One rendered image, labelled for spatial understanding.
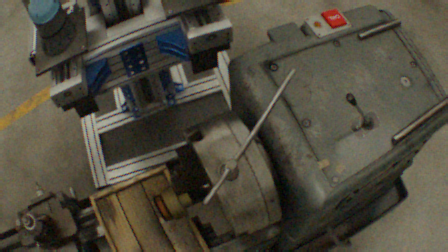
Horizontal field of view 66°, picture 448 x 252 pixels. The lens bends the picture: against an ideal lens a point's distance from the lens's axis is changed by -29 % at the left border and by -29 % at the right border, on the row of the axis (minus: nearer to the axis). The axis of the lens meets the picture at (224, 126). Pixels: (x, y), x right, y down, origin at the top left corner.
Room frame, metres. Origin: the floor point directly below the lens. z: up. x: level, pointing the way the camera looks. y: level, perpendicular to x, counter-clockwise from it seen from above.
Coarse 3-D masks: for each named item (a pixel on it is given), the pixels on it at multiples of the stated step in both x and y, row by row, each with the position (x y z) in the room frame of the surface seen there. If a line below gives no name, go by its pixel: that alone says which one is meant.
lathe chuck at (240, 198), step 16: (192, 128) 0.47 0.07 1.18; (208, 128) 0.45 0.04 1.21; (224, 128) 0.44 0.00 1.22; (192, 144) 0.41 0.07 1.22; (208, 144) 0.40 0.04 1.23; (224, 144) 0.40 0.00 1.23; (208, 160) 0.36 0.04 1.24; (224, 160) 0.36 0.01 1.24; (240, 160) 0.36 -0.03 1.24; (208, 176) 0.33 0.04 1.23; (240, 176) 0.32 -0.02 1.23; (224, 192) 0.29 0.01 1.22; (240, 192) 0.29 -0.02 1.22; (256, 192) 0.29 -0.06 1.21; (224, 208) 0.26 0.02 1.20; (240, 208) 0.26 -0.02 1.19; (256, 208) 0.26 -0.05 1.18; (240, 224) 0.22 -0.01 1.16; (256, 224) 0.23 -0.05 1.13
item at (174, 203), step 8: (160, 192) 0.34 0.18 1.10; (168, 192) 0.33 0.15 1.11; (176, 192) 0.34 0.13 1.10; (160, 200) 0.31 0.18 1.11; (168, 200) 0.31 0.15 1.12; (176, 200) 0.31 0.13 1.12; (184, 200) 0.31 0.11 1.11; (192, 200) 0.33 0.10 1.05; (160, 208) 0.29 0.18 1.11; (168, 208) 0.29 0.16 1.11; (176, 208) 0.29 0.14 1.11; (184, 208) 0.29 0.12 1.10; (168, 216) 0.27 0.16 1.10; (176, 216) 0.27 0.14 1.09
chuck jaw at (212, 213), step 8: (216, 200) 0.31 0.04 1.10; (192, 208) 0.29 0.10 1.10; (200, 208) 0.29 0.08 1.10; (208, 208) 0.29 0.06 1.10; (216, 208) 0.29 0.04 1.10; (192, 216) 0.27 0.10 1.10; (200, 216) 0.27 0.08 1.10; (208, 216) 0.27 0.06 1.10; (216, 216) 0.26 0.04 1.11; (224, 216) 0.26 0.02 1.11; (208, 224) 0.25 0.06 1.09; (216, 224) 0.24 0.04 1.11; (224, 224) 0.24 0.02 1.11; (216, 232) 0.22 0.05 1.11; (224, 232) 0.22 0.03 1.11; (232, 232) 0.22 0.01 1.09
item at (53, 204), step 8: (48, 192) 0.39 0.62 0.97; (32, 200) 0.36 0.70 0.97; (40, 200) 0.36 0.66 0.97; (48, 200) 0.36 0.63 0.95; (56, 200) 0.36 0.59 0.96; (40, 208) 0.33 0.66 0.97; (48, 208) 0.33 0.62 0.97; (56, 208) 0.33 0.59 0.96; (72, 240) 0.22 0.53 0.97; (64, 248) 0.18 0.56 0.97; (72, 248) 0.19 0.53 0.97
